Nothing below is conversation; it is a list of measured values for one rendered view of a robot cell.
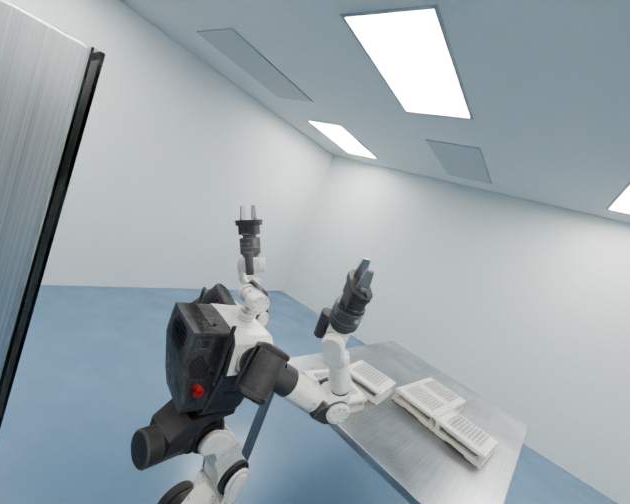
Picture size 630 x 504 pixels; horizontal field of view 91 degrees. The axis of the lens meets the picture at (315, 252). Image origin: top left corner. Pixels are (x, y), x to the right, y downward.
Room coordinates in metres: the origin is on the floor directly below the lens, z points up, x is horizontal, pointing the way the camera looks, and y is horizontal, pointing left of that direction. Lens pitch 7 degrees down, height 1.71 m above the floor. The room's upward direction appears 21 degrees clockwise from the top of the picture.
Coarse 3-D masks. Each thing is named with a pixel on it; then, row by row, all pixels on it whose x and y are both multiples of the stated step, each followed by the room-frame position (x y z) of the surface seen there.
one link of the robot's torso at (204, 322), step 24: (192, 312) 0.92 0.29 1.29; (216, 312) 0.98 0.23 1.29; (168, 336) 0.93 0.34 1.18; (192, 336) 0.81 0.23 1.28; (216, 336) 0.85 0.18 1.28; (240, 336) 0.89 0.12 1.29; (264, 336) 0.95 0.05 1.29; (168, 360) 0.94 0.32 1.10; (192, 360) 0.82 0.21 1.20; (216, 360) 0.87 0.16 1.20; (240, 360) 0.86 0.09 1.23; (168, 384) 0.94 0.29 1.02; (192, 384) 0.84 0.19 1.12; (216, 384) 0.87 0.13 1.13; (192, 408) 0.87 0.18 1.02; (216, 408) 0.91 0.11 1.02
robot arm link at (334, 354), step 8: (328, 336) 0.84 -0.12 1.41; (336, 336) 0.84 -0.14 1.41; (328, 344) 0.84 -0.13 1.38; (336, 344) 0.83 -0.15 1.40; (344, 344) 0.84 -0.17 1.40; (328, 352) 0.85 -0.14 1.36; (336, 352) 0.84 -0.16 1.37; (344, 352) 0.85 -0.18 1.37; (328, 360) 0.86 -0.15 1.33; (336, 360) 0.85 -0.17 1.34; (344, 360) 0.85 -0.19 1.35; (336, 368) 0.89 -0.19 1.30
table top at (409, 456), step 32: (352, 352) 2.10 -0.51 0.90; (384, 352) 2.35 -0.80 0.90; (448, 384) 2.20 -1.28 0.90; (352, 416) 1.35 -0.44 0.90; (384, 416) 1.46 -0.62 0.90; (480, 416) 1.87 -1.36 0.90; (512, 416) 2.07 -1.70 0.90; (384, 448) 1.22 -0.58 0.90; (416, 448) 1.30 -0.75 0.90; (448, 448) 1.40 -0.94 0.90; (512, 448) 1.63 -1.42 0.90; (416, 480) 1.11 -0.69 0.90; (448, 480) 1.17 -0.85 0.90; (480, 480) 1.25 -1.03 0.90
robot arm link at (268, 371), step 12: (264, 360) 0.81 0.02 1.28; (276, 360) 0.82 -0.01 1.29; (252, 372) 0.80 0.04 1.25; (264, 372) 0.79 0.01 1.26; (276, 372) 0.81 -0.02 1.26; (288, 372) 0.84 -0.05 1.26; (240, 384) 0.79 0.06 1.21; (252, 384) 0.77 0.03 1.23; (264, 384) 0.78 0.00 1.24; (276, 384) 0.81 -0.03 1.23; (288, 384) 0.83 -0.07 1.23; (264, 396) 0.78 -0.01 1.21
